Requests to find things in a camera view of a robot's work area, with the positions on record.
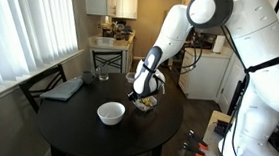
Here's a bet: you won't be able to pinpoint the white tub on counter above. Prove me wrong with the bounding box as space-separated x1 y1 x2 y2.
94 35 116 48

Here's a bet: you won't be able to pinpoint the white paper towel roll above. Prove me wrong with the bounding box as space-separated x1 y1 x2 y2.
212 34 226 56

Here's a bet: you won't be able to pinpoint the countertop appliance clutter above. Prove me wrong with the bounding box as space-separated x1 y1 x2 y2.
96 15 135 42

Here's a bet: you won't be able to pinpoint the black box on bench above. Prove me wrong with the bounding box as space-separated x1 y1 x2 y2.
212 119 234 138

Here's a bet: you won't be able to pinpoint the small clear plastic container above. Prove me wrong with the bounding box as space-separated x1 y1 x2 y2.
124 71 137 85

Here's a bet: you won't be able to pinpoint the white upper kitchen cabinet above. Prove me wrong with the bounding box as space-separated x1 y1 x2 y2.
81 0 140 21

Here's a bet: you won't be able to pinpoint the folded grey cloth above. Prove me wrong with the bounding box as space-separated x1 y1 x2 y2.
39 75 84 104

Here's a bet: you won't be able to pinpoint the white panel door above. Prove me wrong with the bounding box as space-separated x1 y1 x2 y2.
216 53 250 116

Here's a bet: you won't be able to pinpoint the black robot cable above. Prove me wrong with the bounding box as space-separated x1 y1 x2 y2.
211 25 279 156

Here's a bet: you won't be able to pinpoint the clear plastic bowl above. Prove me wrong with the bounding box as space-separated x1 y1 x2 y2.
131 94 159 114

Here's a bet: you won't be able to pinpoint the clear drinking glass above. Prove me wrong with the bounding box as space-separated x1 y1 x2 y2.
94 64 110 83

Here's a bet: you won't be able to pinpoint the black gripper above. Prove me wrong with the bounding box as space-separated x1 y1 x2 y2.
126 90 140 103

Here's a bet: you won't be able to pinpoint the white ceramic bowl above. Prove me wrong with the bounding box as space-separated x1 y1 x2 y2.
96 100 126 127

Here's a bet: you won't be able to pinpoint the light wooden bench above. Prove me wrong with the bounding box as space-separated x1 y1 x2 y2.
192 109 239 156

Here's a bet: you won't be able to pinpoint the orange handled black clamp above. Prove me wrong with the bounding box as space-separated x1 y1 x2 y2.
181 142 209 156
187 129 211 152

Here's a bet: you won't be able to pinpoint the white vertical window blinds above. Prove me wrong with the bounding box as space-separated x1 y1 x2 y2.
0 0 83 101

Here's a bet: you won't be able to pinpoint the grey mug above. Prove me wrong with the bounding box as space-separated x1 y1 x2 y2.
81 69 96 85

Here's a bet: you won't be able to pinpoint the white base cabinet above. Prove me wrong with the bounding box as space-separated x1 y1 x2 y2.
177 45 233 103

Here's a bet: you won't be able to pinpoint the black wooden chair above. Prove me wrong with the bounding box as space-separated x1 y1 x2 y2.
16 61 69 116
90 48 125 75

